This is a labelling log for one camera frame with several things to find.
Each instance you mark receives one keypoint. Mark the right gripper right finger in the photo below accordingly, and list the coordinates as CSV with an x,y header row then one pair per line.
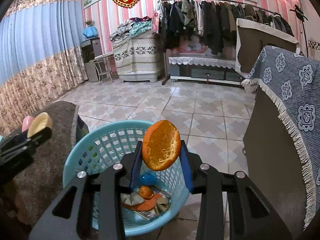
x,y
251,216

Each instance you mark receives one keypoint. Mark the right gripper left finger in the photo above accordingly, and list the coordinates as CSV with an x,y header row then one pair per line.
x,y
70,215

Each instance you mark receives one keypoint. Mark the grey cloth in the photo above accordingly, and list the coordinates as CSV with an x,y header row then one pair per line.
x,y
131,199

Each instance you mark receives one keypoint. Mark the cream small bowl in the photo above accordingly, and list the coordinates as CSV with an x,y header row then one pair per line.
x,y
42,121

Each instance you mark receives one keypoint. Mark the brown paper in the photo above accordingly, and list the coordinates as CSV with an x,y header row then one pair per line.
x,y
161,205

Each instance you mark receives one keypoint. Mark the orange peel piece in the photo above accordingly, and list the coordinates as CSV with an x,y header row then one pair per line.
x,y
145,192

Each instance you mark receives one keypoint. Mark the orange plastic bag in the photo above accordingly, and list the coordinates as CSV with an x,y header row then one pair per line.
x,y
145,206

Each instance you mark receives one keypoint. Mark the orange peel cup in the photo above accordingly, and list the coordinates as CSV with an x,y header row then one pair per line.
x,y
161,145

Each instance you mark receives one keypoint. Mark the blue plastic bag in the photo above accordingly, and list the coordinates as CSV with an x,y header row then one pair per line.
x,y
147,179

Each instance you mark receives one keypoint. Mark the printed snack wrapper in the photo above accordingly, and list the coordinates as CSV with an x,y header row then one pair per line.
x,y
149,215

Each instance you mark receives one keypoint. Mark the pink pig mug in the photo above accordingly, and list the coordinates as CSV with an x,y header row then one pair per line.
x,y
27,121

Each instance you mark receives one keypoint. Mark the brown shaggy rug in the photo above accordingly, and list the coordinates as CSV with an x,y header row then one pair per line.
x,y
25,198

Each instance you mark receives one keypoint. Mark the light blue plastic basket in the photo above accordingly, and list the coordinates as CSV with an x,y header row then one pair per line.
x,y
104,147

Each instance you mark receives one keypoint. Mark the blue floral curtain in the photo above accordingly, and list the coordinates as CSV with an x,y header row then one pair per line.
x,y
41,58

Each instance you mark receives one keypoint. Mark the low TV stand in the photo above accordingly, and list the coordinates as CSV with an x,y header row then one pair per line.
x,y
204,68

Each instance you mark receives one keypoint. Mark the small metal stool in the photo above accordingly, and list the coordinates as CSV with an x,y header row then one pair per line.
x,y
103,67

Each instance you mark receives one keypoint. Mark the grey water dispenser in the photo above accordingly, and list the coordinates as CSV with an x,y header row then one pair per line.
x,y
90,50

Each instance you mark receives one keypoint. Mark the blue patterned sofa cover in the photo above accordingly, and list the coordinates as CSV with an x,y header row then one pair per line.
x,y
291,81

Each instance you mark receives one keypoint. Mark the covered patterned cabinet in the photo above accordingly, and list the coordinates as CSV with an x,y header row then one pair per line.
x,y
138,58

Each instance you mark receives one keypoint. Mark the blue covered water bottle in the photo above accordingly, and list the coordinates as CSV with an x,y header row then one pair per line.
x,y
90,31

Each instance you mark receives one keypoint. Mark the brown chair with cloth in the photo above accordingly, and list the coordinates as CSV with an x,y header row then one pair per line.
x,y
251,39

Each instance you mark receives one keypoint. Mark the clothes rack with garments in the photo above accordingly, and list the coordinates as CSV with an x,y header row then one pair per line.
x,y
208,27

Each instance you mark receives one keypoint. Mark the pile of folded clothes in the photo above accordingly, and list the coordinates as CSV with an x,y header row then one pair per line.
x,y
132,27

